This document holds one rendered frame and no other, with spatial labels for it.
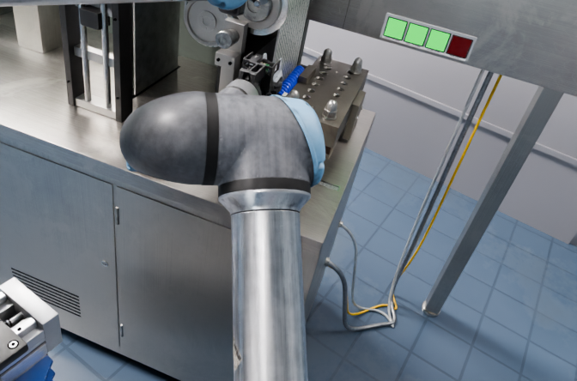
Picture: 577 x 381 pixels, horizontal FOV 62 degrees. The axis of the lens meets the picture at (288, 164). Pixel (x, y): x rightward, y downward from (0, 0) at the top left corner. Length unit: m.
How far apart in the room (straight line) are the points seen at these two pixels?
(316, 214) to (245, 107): 0.55
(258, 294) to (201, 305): 0.81
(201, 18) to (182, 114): 0.68
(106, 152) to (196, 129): 0.66
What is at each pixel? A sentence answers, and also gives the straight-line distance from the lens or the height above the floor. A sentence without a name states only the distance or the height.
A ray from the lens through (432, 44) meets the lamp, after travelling 1.42.
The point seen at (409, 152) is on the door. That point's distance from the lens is 3.03.
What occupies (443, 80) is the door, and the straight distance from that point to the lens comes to 2.81.
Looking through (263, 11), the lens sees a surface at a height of 1.24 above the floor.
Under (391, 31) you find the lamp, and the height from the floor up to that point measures 1.18.
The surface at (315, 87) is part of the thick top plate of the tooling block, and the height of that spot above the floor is 1.03.
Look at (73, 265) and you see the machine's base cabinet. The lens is 1.54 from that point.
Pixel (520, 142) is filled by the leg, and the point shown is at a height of 0.89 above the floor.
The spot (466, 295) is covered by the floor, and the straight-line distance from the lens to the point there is 2.41.
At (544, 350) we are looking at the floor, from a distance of 2.42.
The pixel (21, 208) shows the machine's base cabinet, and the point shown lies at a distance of 1.52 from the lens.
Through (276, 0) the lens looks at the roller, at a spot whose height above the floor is 1.27.
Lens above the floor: 1.59
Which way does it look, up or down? 35 degrees down
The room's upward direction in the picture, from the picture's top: 12 degrees clockwise
